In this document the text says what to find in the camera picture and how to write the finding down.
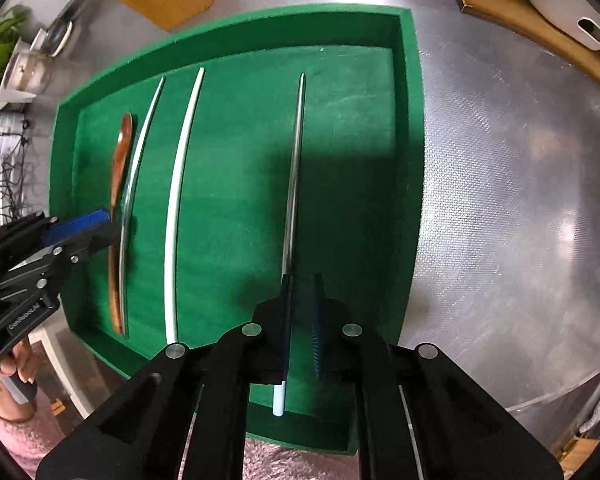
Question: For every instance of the person's left forearm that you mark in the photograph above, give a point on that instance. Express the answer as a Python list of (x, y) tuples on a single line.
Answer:
[(15, 445)]

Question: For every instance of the white square plant pot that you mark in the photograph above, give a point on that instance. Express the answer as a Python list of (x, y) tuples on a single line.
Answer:
[(2, 102)]

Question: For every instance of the white furniture frame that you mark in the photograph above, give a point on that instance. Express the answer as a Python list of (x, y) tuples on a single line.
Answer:
[(65, 370)]

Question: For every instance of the green wooden tray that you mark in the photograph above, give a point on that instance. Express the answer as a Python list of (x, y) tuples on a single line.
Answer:
[(355, 160)]

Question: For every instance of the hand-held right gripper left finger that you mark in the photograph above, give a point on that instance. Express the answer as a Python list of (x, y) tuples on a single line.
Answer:
[(260, 340)]

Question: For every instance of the wooden shelf rack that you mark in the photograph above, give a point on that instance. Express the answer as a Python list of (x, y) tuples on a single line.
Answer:
[(510, 15)]

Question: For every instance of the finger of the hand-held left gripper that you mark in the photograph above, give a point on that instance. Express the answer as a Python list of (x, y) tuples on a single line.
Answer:
[(80, 224), (92, 242)]

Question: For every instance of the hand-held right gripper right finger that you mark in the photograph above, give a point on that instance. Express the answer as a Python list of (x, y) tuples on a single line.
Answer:
[(320, 330)]

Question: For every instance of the small slim wooden spoon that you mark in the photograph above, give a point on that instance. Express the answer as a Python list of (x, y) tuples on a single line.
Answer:
[(114, 290)]

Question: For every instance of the pink fuzzy clothing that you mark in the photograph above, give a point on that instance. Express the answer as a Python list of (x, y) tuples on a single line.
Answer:
[(300, 460)]

